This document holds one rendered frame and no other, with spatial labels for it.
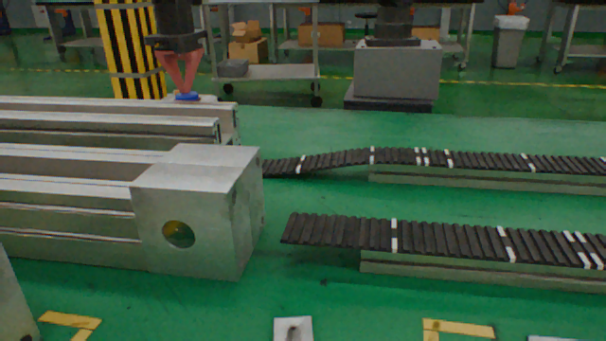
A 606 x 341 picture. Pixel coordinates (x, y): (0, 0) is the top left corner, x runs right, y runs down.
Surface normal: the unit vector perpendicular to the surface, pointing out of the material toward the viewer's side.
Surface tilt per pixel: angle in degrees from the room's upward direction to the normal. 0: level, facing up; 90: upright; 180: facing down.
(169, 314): 0
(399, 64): 90
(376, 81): 90
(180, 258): 90
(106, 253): 90
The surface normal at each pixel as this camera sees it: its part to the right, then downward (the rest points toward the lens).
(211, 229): -0.16, 0.44
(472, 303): -0.02, -0.90
